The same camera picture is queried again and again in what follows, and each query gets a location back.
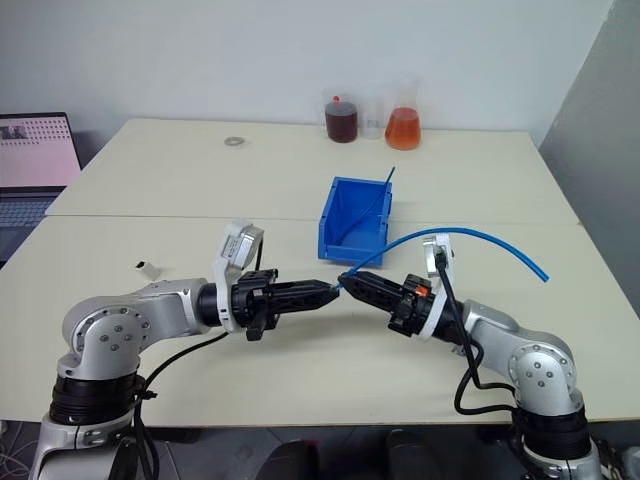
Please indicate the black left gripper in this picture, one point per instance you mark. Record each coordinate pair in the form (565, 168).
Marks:
(252, 300)

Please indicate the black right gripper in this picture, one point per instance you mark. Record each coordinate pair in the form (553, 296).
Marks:
(412, 310)

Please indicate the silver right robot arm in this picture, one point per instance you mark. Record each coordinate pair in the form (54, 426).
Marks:
(540, 365)

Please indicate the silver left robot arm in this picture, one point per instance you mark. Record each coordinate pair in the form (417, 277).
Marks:
(115, 325)

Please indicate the blue plastic bin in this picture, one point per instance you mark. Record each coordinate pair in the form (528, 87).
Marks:
(350, 205)

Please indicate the small white coupler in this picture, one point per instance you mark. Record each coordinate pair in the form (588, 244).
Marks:
(149, 270)

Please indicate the flask with orange liquid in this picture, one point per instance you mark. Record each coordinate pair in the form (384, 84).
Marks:
(402, 132)

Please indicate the dark rounded shape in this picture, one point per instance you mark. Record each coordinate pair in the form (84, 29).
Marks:
(295, 460)

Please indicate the small clear empty beaker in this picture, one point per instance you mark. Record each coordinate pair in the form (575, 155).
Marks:
(372, 126)

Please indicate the beaker with dark liquid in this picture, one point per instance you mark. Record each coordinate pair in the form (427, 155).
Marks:
(341, 125)

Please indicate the open laptop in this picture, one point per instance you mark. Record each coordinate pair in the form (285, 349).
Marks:
(35, 150)

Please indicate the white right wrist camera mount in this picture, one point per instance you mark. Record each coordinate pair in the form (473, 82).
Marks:
(434, 312)

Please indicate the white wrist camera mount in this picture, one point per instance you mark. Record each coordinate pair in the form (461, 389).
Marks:
(235, 250)
(434, 312)

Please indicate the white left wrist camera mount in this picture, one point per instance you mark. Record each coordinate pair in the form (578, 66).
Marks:
(235, 250)

